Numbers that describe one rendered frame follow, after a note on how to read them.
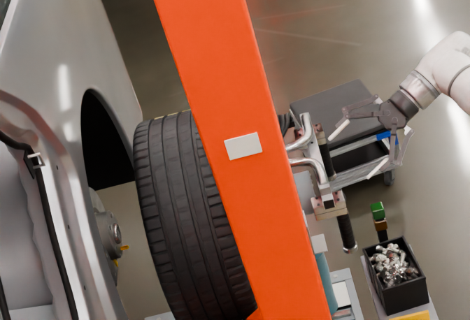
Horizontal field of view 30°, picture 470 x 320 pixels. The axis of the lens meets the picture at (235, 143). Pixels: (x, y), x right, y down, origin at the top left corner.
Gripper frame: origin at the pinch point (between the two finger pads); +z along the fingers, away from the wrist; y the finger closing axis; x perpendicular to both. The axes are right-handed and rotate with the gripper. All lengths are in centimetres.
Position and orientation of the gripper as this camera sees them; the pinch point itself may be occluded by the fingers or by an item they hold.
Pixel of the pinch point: (351, 156)
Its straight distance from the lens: 222.4
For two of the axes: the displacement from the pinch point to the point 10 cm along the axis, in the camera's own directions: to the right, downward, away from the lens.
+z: -7.1, 7.0, 0.8
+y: -6.8, -7.1, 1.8
